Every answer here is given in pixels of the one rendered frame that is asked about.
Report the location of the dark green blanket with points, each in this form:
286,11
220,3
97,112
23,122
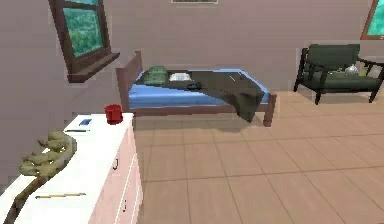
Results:
233,90

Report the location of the dark green pen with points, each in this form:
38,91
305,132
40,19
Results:
77,130

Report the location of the white pink dresser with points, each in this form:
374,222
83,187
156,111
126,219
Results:
90,173

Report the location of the dark green armchair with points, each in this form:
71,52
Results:
333,71

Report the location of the green pillow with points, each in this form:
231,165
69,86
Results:
155,75

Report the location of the blue card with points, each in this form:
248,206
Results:
85,122

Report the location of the blue bed with brown frame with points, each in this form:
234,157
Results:
160,95

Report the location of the yellow pencil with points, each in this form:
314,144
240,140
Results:
60,195

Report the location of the framed wall picture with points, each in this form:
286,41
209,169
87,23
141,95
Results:
194,1

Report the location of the black flat object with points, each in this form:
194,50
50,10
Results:
194,86

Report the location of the white book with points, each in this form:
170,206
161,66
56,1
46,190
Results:
179,77

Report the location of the red mug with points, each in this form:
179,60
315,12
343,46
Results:
113,114

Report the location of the silver round object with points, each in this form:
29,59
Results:
351,69

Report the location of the dark side table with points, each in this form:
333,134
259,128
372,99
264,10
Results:
373,63

